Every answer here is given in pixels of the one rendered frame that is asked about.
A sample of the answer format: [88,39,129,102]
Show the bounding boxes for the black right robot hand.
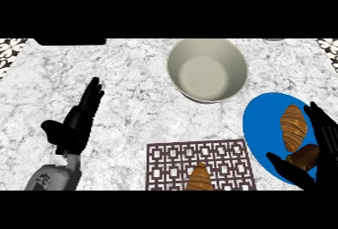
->
[266,101,338,191]

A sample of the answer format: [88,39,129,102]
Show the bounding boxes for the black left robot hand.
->
[40,76,107,156]

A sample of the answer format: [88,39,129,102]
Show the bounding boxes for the blue plate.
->
[243,92,319,180]

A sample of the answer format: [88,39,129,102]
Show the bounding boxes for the pale grey bowl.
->
[167,38,249,104]

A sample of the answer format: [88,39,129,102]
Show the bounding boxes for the brown croissant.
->
[280,104,309,153]
[185,161,215,191]

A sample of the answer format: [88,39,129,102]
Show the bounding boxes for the brown patterned placemat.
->
[145,138,257,191]

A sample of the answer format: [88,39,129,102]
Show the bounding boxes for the black appliance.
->
[33,38,108,47]

